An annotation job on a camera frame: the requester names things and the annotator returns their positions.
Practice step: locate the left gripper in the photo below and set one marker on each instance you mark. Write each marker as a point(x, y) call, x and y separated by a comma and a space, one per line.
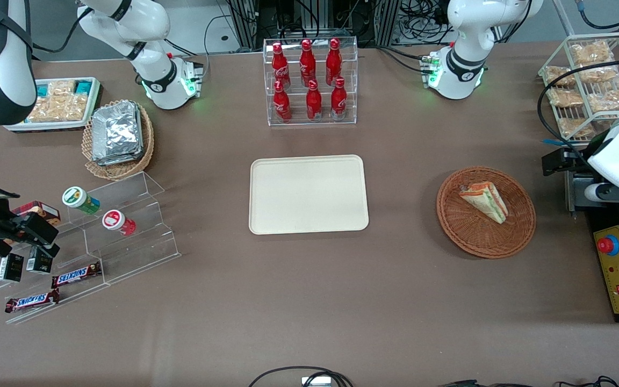
point(579, 161)

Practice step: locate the triangle sandwich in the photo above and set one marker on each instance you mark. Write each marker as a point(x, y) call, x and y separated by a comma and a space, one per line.
point(487, 201)

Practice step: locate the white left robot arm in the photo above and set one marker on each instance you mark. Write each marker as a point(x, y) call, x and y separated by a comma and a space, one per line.
point(465, 54)

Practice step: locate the white rectangular snack tray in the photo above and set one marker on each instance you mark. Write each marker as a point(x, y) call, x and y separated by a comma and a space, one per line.
point(51, 127)

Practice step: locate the round brown wicker basket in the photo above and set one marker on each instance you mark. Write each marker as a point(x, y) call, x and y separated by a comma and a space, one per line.
point(476, 236)

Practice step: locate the oval light wicker basket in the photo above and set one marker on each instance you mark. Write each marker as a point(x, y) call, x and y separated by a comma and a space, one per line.
point(121, 171)

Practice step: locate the cream plastic tray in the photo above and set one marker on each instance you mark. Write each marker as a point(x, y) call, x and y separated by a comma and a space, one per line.
point(307, 196)

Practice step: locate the dark red chocolate box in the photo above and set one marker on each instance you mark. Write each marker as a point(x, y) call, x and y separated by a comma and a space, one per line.
point(41, 210)

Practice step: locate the clear cracker snack pack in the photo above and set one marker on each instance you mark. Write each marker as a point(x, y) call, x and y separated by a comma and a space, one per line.
point(599, 73)
point(564, 97)
point(610, 98)
point(559, 76)
point(591, 52)
point(575, 128)
point(61, 88)
point(57, 109)

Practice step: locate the small black box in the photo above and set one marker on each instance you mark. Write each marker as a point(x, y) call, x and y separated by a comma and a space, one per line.
point(11, 267)
point(40, 262)

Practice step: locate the green snack cup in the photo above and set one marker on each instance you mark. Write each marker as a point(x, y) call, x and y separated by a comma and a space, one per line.
point(79, 199)

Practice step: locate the snickers chocolate bar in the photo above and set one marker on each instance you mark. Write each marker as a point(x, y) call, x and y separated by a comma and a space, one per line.
point(76, 275)
point(31, 301)

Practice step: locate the red emergency stop button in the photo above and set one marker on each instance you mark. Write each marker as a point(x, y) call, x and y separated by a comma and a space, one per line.
point(607, 245)

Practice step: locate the red snack cup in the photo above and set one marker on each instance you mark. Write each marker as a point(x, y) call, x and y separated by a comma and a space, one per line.
point(117, 221)

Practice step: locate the clear acrylic stepped stand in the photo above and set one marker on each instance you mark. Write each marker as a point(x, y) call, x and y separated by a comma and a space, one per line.
point(137, 252)

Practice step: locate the silver foil pack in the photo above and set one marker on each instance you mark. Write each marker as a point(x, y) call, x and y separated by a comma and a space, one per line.
point(121, 160)
point(117, 129)

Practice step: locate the teal snack pack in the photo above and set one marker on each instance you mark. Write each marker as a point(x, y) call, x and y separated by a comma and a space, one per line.
point(83, 86)
point(43, 90)

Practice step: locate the red cola bottle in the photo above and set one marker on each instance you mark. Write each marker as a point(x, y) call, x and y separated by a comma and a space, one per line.
point(282, 105)
point(280, 67)
point(314, 105)
point(333, 62)
point(339, 102)
point(307, 62)

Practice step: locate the clear acrylic bottle rack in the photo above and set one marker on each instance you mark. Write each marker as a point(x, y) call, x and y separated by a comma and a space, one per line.
point(312, 126)

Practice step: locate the small white device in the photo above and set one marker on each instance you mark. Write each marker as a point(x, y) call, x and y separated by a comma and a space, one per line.
point(316, 381)

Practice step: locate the grey metal bracket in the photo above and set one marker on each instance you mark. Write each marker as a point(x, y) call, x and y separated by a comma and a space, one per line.
point(578, 193)

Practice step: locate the aluminium frame rack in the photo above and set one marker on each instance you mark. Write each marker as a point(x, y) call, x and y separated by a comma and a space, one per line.
point(315, 19)

